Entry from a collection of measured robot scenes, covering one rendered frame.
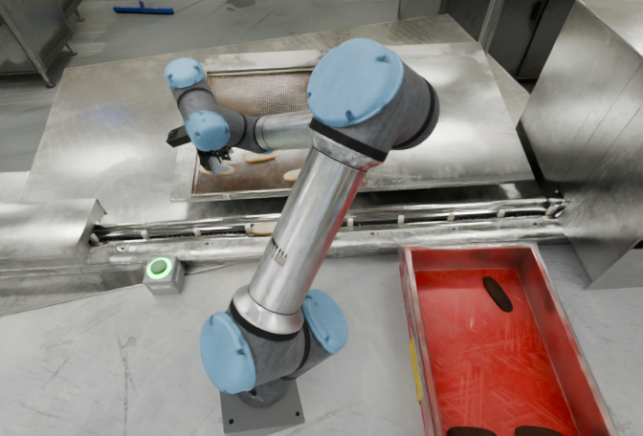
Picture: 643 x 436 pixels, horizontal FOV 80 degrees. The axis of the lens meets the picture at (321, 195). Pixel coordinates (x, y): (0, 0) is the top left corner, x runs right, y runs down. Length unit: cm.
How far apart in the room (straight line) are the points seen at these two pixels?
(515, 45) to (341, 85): 251
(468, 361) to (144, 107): 137
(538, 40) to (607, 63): 194
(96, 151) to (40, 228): 41
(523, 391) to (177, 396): 73
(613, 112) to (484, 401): 67
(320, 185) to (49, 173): 116
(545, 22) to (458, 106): 166
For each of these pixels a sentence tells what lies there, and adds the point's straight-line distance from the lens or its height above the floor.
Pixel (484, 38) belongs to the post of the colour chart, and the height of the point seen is 92.
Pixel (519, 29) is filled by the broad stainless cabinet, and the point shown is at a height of 52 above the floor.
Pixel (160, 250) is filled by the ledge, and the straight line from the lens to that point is 110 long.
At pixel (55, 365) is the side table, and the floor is 82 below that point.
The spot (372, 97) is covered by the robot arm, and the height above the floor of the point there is 145.
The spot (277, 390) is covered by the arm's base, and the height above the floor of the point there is 93.
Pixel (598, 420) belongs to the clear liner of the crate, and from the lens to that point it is 95.
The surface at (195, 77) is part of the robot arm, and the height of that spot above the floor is 129.
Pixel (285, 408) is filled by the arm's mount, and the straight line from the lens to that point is 88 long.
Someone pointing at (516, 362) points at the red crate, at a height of 82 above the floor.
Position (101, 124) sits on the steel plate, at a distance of 164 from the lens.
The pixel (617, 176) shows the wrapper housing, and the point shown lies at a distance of 105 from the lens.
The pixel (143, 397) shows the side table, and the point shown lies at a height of 82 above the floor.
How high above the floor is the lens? 172
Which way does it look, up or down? 50 degrees down
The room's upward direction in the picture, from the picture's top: 2 degrees counter-clockwise
